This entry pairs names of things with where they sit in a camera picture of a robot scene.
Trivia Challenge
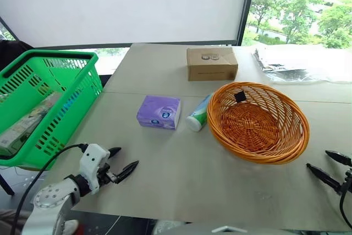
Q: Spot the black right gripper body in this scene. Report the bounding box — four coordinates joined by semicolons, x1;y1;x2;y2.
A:
337;169;352;196

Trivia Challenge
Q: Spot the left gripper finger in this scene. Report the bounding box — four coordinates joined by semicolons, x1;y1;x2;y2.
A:
114;160;140;184
108;147;122;160

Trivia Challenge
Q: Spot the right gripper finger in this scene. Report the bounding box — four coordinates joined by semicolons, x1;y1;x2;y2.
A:
306;163;343;193
324;150;352;167

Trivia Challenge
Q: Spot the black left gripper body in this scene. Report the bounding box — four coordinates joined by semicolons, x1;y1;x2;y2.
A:
96;163;119;188

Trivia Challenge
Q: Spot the green plastic shopping basket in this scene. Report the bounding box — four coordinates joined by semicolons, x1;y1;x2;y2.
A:
0;50;104;168

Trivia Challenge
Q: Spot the orange wicker basket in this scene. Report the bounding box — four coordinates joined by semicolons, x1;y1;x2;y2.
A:
206;81;311;166

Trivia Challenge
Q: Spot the purple tissue pack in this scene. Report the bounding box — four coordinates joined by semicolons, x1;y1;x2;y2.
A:
136;95;182;130

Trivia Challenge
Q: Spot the white shoe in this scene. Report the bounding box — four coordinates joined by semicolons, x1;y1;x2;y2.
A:
62;219;80;235

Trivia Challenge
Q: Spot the pale printed snack box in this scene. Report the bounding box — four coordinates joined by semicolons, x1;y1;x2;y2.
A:
0;91;63;154

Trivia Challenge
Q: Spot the white green tube bottle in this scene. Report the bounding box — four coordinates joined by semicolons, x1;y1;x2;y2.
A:
185;92;215;133

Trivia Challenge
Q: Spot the clear plastic sheet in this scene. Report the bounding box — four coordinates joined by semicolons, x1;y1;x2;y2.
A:
250;44;352;83

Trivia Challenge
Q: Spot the black stand leg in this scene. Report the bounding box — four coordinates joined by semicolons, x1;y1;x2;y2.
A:
0;173;15;196

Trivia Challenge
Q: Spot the black square tag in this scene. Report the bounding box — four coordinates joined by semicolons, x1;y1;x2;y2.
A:
234;90;247;103

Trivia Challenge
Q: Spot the brown cardboard box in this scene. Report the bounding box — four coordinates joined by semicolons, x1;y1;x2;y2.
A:
186;47;239;82

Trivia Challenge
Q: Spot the white roller blind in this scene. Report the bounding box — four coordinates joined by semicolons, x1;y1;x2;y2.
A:
0;0;252;47

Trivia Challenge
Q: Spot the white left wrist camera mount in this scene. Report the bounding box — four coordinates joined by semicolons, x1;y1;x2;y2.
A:
79;143;111;195

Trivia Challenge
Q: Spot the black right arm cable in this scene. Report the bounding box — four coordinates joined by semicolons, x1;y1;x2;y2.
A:
339;190;352;226

